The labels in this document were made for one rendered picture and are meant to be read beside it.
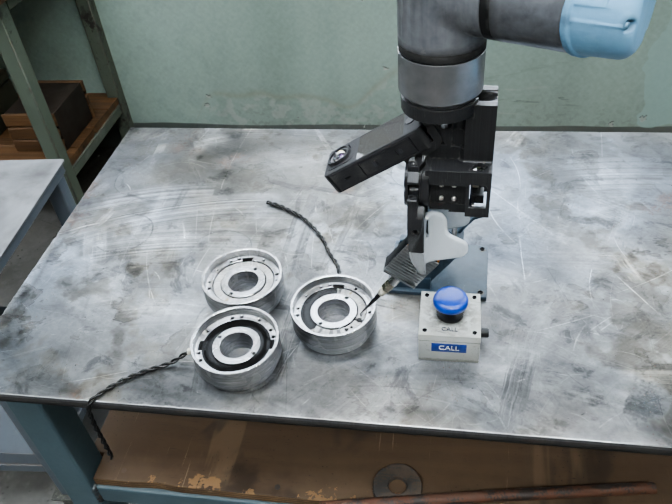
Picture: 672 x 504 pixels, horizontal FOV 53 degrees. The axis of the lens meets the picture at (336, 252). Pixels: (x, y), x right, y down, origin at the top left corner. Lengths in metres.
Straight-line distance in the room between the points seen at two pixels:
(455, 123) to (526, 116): 1.90
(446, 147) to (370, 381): 0.30
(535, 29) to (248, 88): 2.09
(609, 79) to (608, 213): 1.48
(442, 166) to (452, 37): 0.13
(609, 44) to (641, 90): 2.01
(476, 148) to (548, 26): 0.15
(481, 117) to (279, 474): 0.62
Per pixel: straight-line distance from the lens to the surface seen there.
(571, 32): 0.53
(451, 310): 0.77
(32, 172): 1.54
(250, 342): 0.84
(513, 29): 0.54
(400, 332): 0.85
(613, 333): 0.88
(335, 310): 0.86
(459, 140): 0.64
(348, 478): 1.02
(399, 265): 0.75
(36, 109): 2.28
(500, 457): 1.04
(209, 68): 2.57
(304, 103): 2.55
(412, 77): 0.59
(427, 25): 0.56
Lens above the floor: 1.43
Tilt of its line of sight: 42 degrees down
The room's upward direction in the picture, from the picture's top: 6 degrees counter-clockwise
